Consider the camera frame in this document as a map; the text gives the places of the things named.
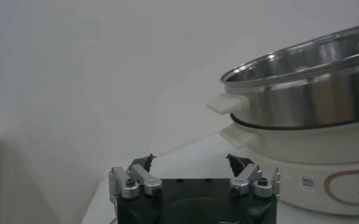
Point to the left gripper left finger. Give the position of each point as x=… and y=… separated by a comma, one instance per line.
x=142, y=176

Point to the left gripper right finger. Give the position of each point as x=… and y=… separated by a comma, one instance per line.
x=246, y=176

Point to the stainless steel steamer basket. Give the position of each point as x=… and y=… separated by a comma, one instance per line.
x=304, y=100

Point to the white electric cooker base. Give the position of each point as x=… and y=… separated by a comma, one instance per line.
x=289, y=146

